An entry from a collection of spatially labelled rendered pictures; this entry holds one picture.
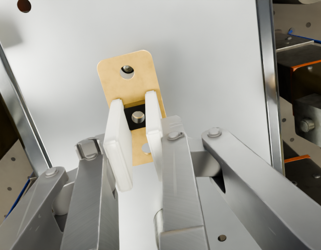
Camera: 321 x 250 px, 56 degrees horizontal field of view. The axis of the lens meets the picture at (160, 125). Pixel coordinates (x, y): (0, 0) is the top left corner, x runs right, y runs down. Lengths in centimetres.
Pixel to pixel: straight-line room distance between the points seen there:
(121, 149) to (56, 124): 12
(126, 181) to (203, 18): 14
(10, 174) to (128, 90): 49
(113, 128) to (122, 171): 2
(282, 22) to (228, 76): 35
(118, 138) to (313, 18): 51
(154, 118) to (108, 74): 6
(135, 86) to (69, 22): 7
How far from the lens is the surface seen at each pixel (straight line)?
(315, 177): 42
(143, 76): 21
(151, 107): 18
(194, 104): 25
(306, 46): 46
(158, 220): 29
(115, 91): 21
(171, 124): 17
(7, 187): 70
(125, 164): 15
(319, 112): 28
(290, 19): 60
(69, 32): 24
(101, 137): 18
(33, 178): 55
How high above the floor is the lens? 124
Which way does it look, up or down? 67 degrees down
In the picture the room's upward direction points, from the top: 169 degrees clockwise
